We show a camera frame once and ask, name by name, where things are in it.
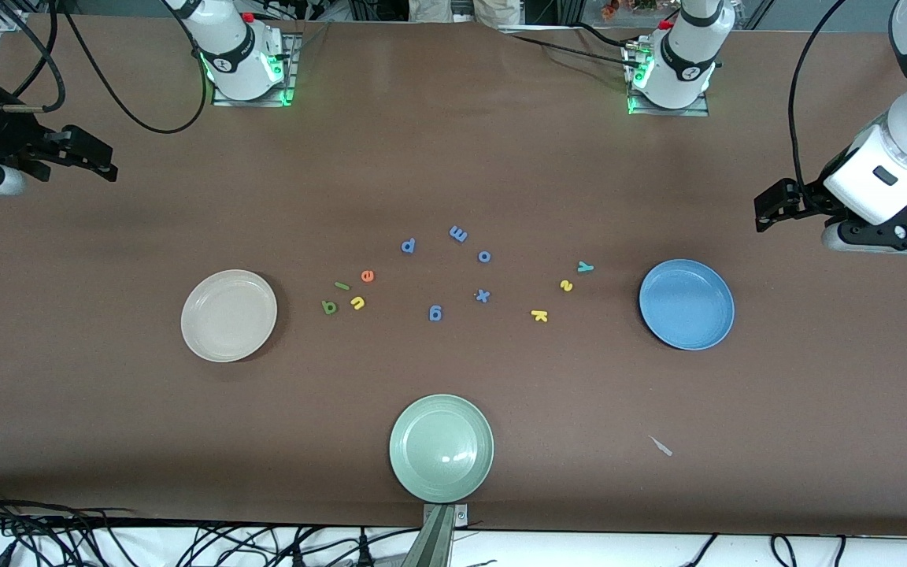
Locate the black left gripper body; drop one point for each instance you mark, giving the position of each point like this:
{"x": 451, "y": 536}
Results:
{"x": 804, "y": 198}

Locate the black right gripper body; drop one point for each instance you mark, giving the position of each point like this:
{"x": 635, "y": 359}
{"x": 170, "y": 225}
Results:
{"x": 6, "y": 134}

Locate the teal foam letter y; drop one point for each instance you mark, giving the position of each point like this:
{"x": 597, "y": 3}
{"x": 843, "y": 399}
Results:
{"x": 585, "y": 267}

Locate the yellow foam letter k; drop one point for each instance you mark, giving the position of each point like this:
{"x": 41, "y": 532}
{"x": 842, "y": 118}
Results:
{"x": 539, "y": 316}

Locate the green foam letter b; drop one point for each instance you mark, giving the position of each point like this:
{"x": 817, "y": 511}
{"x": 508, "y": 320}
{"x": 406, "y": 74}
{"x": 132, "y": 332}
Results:
{"x": 333, "y": 305}

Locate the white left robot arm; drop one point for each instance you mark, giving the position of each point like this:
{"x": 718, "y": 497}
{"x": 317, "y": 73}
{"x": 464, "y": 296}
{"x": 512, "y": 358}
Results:
{"x": 686, "y": 55}

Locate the blue round plate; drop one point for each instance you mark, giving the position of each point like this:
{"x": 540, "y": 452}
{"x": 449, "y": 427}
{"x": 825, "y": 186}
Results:
{"x": 686, "y": 303}

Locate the beige round plate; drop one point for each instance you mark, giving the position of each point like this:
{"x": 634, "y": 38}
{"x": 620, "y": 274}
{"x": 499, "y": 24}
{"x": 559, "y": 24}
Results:
{"x": 229, "y": 315}

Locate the white tape scrap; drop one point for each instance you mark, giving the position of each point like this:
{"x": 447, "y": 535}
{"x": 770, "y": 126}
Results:
{"x": 662, "y": 447}

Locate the blue foam letter x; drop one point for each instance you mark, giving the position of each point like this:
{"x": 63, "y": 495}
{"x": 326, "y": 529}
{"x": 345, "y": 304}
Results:
{"x": 483, "y": 296}

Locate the blue foam letter p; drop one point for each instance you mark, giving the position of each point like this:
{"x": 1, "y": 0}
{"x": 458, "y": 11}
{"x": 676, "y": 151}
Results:
{"x": 405, "y": 247}

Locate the blue foam letter m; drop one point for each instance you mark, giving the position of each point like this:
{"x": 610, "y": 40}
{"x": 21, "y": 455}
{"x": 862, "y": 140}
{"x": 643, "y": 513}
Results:
{"x": 458, "y": 234}

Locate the blue foam letter g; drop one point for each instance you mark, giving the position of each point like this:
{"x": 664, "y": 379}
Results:
{"x": 439, "y": 315}

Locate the person in beige trousers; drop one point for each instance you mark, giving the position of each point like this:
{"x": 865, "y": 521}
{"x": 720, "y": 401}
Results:
{"x": 438, "y": 9}

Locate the green round plate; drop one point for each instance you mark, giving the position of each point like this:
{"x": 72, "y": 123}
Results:
{"x": 442, "y": 449}

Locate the aluminium frame rail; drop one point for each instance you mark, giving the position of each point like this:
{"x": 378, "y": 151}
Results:
{"x": 9, "y": 24}

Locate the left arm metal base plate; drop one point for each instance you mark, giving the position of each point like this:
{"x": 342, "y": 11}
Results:
{"x": 670, "y": 113}

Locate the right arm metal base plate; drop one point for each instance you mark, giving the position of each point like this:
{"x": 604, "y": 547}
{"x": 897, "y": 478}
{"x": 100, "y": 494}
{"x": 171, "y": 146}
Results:
{"x": 249, "y": 102}

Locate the metal camera post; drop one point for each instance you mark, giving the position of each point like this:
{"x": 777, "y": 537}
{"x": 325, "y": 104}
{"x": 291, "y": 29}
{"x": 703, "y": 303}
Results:
{"x": 436, "y": 539}

